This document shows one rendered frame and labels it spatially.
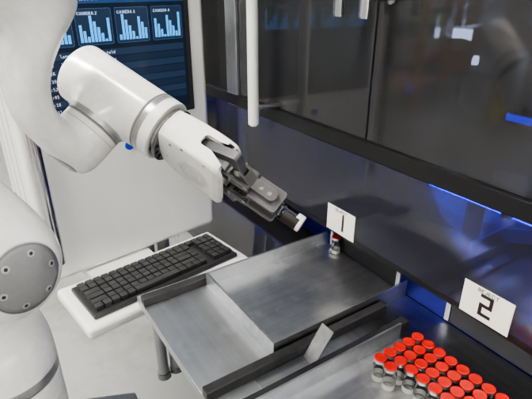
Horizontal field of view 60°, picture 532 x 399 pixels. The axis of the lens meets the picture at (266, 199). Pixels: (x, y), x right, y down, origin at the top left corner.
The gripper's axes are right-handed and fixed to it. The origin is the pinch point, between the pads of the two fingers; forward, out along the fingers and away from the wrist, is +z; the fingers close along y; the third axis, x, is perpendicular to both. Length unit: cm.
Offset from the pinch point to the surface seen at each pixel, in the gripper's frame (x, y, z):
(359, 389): -7.9, -26.2, 26.8
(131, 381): -39, -154, -24
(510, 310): 12.6, -13.2, 37.3
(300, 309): 0.5, -40.5, 12.4
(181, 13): 42, -35, -51
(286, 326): -4.7, -37.3, 11.9
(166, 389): -33, -150, -11
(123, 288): -16, -58, -24
